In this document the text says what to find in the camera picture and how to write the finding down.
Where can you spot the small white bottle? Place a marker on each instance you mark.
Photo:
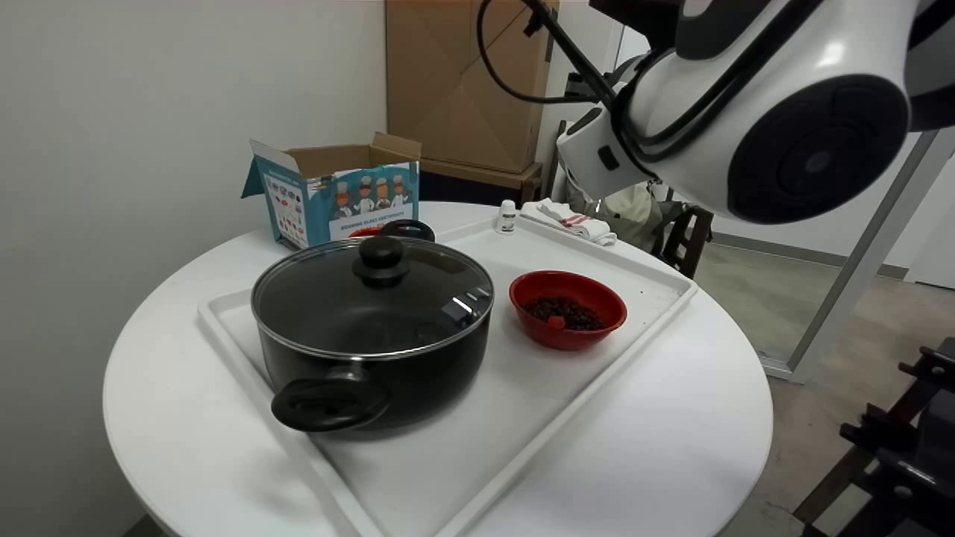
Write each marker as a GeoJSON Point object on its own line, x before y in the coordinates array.
{"type": "Point", "coordinates": [507, 216]}

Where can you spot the white red striped cloth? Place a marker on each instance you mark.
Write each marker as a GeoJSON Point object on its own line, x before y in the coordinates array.
{"type": "Point", "coordinates": [567, 219]}

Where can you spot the black cooking pot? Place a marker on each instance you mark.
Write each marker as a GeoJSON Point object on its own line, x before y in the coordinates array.
{"type": "Point", "coordinates": [370, 397]}

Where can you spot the red plastic bowl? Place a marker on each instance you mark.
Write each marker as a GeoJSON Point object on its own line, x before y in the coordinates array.
{"type": "Point", "coordinates": [566, 312]}

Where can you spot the black metal clamp mount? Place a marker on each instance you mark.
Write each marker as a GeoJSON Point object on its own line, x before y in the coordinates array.
{"type": "Point", "coordinates": [903, 461]}

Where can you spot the large brown cardboard box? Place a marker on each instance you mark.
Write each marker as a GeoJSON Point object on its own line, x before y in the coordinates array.
{"type": "Point", "coordinates": [460, 82]}

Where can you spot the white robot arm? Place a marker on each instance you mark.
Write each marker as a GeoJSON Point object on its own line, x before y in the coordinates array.
{"type": "Point", "coordinates": [767, 112]}

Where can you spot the black glass pot lid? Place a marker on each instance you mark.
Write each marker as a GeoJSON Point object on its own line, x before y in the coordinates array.
{"type": "Point", "coordinates": [378, 300]}

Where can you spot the blue printed cardboard box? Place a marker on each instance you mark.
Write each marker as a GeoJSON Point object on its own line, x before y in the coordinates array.
{"type": "Point", "coordinates": [331, 191]}

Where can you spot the grey bag with cap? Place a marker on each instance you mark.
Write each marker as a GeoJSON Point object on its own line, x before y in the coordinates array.
{"type": "Point", "coordinates": [631, 213]}

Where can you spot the white round table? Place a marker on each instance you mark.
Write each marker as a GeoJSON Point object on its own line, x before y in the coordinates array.
{"type": "Point", "coordinates": [670, 448]}

